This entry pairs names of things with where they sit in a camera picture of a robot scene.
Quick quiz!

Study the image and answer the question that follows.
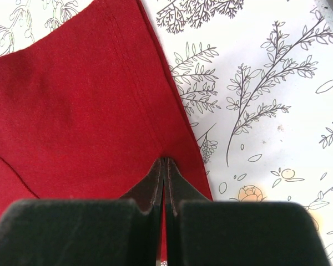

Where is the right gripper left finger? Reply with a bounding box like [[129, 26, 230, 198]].
[[0, 158, 164, 265]]

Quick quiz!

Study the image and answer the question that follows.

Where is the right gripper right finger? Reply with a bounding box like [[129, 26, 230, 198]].
[[165, 158, 329, 265]]

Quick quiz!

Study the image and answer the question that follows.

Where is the red t-shirt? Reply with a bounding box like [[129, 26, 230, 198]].
[[0, 0, 214, 261]]

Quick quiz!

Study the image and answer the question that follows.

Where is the floral tablecloth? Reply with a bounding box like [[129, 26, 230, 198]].
[[0, 1, 333, 265]]

